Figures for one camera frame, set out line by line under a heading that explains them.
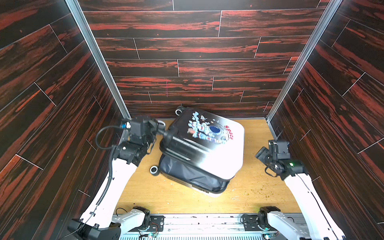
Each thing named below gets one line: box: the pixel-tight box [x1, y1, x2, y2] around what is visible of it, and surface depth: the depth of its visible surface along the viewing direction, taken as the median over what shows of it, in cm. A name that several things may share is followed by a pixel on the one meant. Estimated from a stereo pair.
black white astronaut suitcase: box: [149, 106, 245, 197], surface depth 71 cm
